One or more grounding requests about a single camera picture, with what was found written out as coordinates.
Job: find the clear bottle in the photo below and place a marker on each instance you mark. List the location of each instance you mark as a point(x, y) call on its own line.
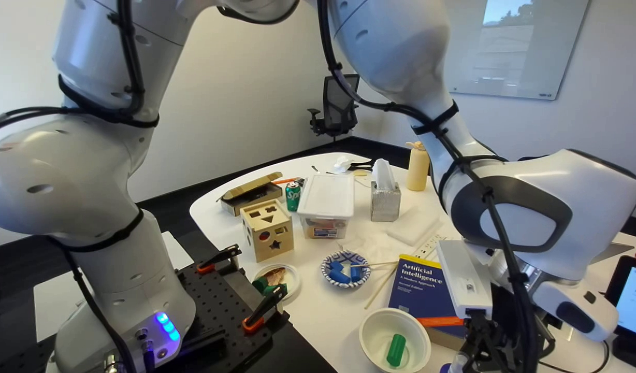
point(455, 363)

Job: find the blue book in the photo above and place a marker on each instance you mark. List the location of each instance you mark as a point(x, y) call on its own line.
point(419, 285)

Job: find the white paper plate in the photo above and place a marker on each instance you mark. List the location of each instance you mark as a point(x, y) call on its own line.
point(292, 280)

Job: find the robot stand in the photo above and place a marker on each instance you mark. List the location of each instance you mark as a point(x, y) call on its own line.
point(214, 311)

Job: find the green toy piece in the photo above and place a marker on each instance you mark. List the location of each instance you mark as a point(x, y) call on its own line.
point(263, 286)

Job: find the white foam pad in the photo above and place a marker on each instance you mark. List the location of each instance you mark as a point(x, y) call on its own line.
point(414, 225)

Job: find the white power strip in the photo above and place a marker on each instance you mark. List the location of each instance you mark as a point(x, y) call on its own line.
point(428, 246)

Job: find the orange pen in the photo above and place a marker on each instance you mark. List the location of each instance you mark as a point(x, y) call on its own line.
point(284, 181)

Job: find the wooden shape sorter cube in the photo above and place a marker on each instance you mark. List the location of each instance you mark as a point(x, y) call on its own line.
point(269, 233)

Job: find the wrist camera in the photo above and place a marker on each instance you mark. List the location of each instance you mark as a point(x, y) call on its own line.
point(463, 280)

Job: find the wooden stick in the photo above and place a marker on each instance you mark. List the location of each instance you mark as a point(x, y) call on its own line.
point(380, 264)
point(380, 287)

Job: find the white bowl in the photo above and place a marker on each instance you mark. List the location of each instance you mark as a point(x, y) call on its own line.
point(380, 331)

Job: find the cream squeeze bottle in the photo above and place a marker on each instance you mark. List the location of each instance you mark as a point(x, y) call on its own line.
point(417, 171)

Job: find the brown cardboard box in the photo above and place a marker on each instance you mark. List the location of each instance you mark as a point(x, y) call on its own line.
point(249, 196)

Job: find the black tablet screen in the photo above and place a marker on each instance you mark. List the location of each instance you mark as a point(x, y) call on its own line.
point(634, 300)

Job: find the whiteboard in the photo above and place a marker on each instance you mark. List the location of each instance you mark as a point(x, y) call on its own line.
point(515, 52)

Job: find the blue toy pieces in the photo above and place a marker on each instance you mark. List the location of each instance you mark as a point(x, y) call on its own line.
point(341, 273)

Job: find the brown toy food piece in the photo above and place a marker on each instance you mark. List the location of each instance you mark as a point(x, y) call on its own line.
point(276, 275)

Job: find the black clamp with orange tips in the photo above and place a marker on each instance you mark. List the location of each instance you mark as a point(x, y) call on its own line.
point(219, 257)
point(263, 311)

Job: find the green cylinder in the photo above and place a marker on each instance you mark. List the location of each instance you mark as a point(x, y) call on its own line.
point(396, 350)

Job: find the black office chair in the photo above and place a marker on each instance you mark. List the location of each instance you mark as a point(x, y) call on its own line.
point(338, 106)

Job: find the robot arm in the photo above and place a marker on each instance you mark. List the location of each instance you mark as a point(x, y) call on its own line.
point(64, 181)

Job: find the silver tissue box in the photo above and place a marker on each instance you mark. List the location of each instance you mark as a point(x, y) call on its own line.
point(385, 202)

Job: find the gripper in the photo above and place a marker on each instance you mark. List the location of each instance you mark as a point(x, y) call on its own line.
point(507, 305)

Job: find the blue patterned paper bowl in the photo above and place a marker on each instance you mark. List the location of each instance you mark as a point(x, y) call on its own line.
point(329, 277)

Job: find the clear storage box, white lid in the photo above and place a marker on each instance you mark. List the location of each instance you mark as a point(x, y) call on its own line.
point(326, 202)

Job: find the orange marker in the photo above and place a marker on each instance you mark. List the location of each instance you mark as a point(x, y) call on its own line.
point(439, 321)

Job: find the green soda can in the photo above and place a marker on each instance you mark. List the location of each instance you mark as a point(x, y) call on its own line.
point(293, 197)

